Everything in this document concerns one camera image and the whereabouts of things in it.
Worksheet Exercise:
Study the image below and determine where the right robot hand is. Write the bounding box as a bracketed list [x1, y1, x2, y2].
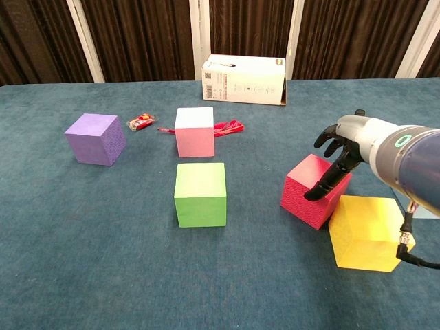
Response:
[303, 115, 382, 202]

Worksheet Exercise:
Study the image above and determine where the red foam cube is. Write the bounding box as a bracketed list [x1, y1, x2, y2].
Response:
[280, 153, 353, 230]

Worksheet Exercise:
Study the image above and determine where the pink foam cube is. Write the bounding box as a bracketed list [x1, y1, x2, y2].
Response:
[174, 107, 216, 159]

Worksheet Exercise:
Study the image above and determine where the purple foam cube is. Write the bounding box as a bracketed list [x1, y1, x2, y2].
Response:
[64, 113, 127, 167]

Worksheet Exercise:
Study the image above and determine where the yellow foam cube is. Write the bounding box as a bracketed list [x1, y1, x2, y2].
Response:
[327, 195, 417, 274]

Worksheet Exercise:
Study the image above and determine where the white cardboard box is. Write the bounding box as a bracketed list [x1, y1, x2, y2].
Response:
[201, 54, 287, 107]

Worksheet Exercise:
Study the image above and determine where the red ribbon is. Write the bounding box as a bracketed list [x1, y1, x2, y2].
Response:
[157, 119, 246, 139]

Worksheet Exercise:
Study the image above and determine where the green foam cube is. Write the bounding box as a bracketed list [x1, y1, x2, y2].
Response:
[173, 162, 228, 228]

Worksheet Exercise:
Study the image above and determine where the small red candy packet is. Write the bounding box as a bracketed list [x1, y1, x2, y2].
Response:
[126, 113, 160, 133]

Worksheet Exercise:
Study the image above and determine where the dark brown curtain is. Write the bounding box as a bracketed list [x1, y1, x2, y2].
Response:
[0, 0, 440, 87]

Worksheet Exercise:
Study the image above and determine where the teal felt table cover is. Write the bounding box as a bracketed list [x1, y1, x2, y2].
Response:
[0, 77, 440, 330]

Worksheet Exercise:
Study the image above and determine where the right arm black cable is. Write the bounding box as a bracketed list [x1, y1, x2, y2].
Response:
[395, 201, 440, 270]

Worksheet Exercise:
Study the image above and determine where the white frame post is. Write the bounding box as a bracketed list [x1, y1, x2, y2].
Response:
[188, 0, 211, 82]
[65, 0, 106, 83]
[395, 0, 440, 79]
[285, 0, 305, 80]

